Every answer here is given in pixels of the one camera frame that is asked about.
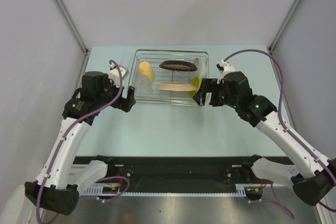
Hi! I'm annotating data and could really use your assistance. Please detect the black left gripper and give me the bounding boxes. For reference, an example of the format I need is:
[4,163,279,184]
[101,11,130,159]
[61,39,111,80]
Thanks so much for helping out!
[96,73,135,112]

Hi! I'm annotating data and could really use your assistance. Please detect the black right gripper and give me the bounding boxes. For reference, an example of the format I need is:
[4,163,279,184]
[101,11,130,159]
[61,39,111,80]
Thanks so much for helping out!
[193,78,239,109]

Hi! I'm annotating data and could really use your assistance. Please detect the lime green bowl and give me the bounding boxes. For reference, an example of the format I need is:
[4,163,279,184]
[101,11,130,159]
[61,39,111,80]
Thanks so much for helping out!
[189,77,202,98]

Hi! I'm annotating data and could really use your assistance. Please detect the white bowl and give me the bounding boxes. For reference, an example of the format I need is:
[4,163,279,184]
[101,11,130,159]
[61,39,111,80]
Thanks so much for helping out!
[191,58,207,78]

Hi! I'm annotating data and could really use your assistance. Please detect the beige bird pattern plate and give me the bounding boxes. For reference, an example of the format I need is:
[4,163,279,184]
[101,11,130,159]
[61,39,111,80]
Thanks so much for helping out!
[156,82,196,92]

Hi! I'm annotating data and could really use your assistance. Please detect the yellow mug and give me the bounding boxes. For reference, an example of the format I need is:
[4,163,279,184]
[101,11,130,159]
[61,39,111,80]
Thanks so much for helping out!
[138,61,154,83]

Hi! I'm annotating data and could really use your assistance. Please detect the red rimmed beige plate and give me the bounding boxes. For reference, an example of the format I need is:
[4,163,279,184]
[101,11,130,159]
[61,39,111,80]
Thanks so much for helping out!
[159,60,198,72]

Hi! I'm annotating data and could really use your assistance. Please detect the chrome wire dish rack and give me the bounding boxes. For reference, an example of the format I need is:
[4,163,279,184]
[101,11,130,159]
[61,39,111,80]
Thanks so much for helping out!
[128,49,209,105]

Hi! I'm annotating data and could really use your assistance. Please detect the clear glass cup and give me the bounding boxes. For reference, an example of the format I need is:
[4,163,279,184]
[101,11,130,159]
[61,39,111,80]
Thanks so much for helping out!
[140,76,152,94]

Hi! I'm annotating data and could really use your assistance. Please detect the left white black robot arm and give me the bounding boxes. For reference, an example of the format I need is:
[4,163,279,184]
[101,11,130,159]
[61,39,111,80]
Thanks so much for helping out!
[24,67,135,215]

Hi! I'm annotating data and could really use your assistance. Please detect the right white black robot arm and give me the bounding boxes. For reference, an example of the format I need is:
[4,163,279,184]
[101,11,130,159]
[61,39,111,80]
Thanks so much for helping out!
[193,71,335,206]

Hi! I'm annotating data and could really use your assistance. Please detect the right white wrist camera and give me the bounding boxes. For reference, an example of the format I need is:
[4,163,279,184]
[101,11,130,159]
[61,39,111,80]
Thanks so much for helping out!
[216,60,236,81]

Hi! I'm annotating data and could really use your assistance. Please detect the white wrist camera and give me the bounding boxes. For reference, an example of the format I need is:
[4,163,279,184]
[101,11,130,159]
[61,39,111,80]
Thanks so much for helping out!
[108,60,129,88]
[216,60,236,81]

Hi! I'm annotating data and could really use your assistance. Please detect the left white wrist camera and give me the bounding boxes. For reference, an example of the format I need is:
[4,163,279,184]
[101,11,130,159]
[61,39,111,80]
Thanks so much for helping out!
[108,60,129,88]

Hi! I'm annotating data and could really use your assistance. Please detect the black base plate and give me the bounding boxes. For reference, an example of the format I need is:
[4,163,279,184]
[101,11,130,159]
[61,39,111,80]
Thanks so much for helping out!
[71,156,293,196]

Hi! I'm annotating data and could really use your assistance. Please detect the right aluminium corner post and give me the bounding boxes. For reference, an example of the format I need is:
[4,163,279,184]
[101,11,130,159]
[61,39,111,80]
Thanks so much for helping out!
[268,0,303,53]

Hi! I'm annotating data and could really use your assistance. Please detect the aluminium corner post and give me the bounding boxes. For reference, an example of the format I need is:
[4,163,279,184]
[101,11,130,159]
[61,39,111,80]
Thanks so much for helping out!
[38,0,90,56]
[268,0,303,53]

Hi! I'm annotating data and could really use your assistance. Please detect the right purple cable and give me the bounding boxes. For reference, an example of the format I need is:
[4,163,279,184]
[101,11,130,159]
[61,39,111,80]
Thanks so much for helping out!
[223,49,336,219]

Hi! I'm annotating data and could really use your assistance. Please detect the purple cable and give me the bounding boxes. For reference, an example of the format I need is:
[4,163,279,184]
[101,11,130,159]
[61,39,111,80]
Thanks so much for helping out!
[36,60,131,223]
[223,49,336,219]

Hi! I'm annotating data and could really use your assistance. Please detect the white slotted cable duct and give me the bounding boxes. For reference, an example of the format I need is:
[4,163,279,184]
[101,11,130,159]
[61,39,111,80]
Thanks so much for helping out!
[82,184,261,197]

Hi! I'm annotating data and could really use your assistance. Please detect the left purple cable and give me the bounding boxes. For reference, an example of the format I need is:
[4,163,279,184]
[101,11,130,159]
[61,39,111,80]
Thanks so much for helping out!
[36,60,131,223]

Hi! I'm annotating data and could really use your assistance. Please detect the left aluminium corner post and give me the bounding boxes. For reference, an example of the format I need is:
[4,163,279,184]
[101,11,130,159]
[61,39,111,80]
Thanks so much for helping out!
[38,0,90,56]

